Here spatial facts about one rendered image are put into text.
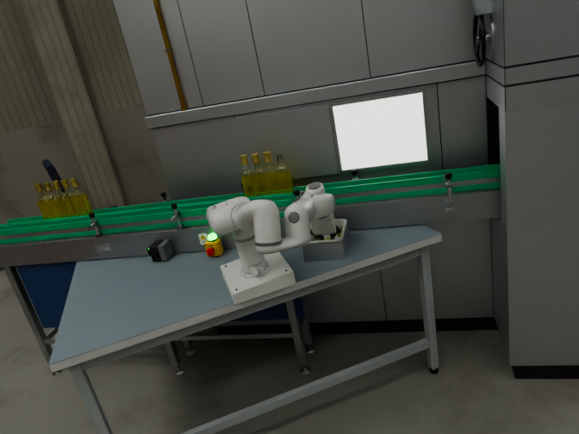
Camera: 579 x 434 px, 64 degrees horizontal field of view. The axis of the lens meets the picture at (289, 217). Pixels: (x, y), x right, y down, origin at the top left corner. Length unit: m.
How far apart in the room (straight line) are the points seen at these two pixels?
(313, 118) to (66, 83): 3.16
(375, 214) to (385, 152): 0.30
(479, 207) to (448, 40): 0.72
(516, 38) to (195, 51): 1.38
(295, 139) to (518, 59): 1.01
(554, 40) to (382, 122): 0.75
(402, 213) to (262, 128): 0.78
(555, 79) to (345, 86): 0.84
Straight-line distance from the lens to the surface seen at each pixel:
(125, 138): 5.07
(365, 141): 2.23
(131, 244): 2.48
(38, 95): 5.11
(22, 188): 5.26
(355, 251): 1.99
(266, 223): 1.44
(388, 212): 2.14
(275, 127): 2.28
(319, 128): 2.24
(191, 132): 2.46
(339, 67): 2.21
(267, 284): 1.79
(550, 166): 1.98
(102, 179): 5.05
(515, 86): 1.88
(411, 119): 2.21
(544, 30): 1.88
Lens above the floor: 1.63
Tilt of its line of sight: 21 degrees down
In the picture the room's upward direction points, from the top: 11 degrees counter-clockwise
